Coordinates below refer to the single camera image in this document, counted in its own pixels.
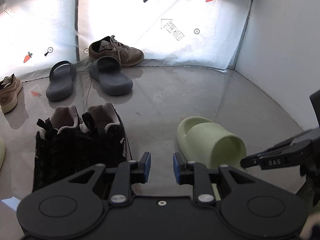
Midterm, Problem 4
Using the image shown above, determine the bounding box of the black suede sneaker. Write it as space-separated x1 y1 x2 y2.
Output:
75 102 133 180
34 106 82 193

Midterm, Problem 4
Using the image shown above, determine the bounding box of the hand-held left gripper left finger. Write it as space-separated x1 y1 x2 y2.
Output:
64 152 152 204

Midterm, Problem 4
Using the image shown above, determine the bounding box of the tan suede sneaker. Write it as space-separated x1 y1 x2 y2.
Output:
89 35 145 67
0 74 23 114

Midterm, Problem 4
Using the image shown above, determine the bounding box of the dark grey slide sandal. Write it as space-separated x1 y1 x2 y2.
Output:
89 56 133 96
46 60 77 102

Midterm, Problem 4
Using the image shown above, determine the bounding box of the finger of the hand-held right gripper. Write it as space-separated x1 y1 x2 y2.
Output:
240 129 320 170

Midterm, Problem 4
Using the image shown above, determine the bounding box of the light green slide sandal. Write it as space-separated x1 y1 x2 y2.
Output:
0 137 6 171
177 116 247 202

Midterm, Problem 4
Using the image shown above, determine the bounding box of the person's right hand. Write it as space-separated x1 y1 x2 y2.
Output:
300 155 320 182

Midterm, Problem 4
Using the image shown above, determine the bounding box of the printed white backdrop sheet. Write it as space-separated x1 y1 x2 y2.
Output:
0 0 257 83

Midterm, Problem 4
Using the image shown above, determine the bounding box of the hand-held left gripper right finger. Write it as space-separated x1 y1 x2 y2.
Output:
173 152 260 204

